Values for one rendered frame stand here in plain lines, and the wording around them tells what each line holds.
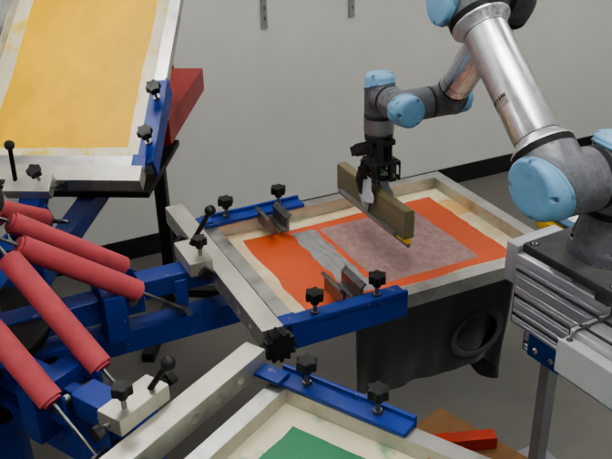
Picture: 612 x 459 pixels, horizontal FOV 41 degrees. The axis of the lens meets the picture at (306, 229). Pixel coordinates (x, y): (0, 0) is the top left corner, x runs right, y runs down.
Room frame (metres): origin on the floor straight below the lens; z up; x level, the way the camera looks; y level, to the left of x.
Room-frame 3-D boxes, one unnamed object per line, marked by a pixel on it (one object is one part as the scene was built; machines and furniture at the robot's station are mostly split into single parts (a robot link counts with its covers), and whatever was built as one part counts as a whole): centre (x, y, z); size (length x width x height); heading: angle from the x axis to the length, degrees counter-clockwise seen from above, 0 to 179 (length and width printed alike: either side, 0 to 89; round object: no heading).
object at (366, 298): (1.58, -0.09, 0.98); 0.30 x 0.05 x 0.07; 115
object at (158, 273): (1.70, 0.32, 1.02); 0.17 x 0.06 x 0.05; 115
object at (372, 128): (1.92, -0.19, 1.31); 0.08 x 0.08 x 0.05
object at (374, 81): (1.91, -0.19, 1.39); 0.09 x 0.08 x 0.11; 23
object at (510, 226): (1.94, -0.19, 0.97); 0.79 x 0.58 x 0.04; 115
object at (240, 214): (2.09, 0.15, 0.98); 0.30 x 0.05 x 0.07; 115
